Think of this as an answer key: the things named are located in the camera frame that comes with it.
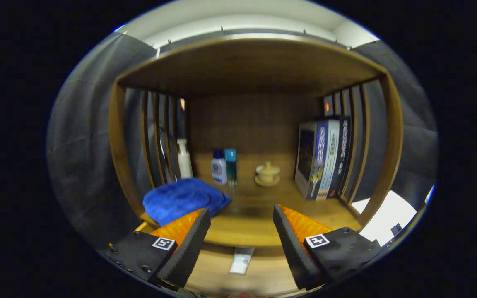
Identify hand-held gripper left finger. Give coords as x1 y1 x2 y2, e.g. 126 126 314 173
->
100 207 212 290

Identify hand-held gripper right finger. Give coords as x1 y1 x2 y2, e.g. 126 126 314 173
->
272 204 384 290

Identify wooden drawer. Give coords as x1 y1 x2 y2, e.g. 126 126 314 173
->
183 242 309 298

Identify white cream tube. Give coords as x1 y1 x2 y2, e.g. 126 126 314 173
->
229 247 255 276

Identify wooden countertop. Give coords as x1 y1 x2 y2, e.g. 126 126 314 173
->
139 178 363 249

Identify wooden cabinet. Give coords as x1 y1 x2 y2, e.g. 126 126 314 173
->
108 33 405 249

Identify blue towel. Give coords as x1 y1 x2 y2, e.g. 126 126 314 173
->
142 178 231 226

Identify beige saucer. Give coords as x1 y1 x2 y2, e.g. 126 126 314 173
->
255 176 281 187

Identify beige lidded tea cup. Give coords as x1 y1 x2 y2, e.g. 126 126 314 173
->
256 161 281 183

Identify white bottle blue cap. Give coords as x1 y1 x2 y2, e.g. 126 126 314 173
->
211 149 228 185

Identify white pump bottle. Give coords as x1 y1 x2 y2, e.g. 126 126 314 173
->
176 139 193 179

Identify grey book blue spine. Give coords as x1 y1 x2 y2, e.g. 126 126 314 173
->
294 121 329 201

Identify teal clear bottle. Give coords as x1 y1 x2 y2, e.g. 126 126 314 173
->
224 149 238 187

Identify white side furniture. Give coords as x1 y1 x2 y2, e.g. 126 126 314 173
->
351 190 418 247

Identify pale blue thin book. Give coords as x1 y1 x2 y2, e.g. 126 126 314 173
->
319 119 340 201

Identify black book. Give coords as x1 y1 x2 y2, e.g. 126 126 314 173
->
330 117 352 198

